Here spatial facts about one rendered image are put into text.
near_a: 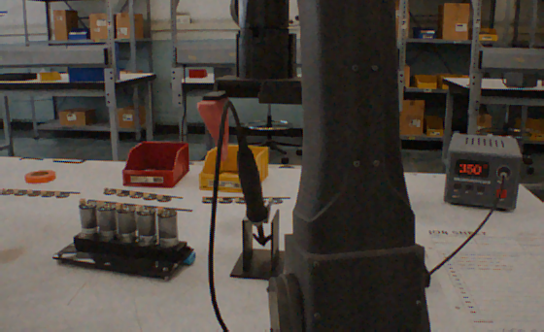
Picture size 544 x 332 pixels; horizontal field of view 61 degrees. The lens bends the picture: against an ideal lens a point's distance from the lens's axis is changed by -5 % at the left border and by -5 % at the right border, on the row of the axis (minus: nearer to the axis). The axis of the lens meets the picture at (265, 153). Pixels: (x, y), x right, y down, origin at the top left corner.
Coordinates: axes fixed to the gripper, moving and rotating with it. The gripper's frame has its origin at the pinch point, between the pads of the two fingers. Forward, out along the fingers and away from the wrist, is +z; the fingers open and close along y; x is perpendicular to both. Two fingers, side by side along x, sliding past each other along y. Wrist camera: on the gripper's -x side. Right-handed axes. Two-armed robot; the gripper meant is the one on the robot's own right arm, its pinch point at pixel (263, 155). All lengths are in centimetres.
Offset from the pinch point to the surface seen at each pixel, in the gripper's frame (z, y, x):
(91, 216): 8.3, 21.7, 2.9
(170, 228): 8.6, 10.7, 3.7
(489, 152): 3.6, -32.0, -22.7
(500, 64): -2, -92, -228
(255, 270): 12.9, 0.2, 4.1
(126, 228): 9.2, 16.6, 3.5
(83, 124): 71, 265, -389
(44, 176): 12, 48, -24
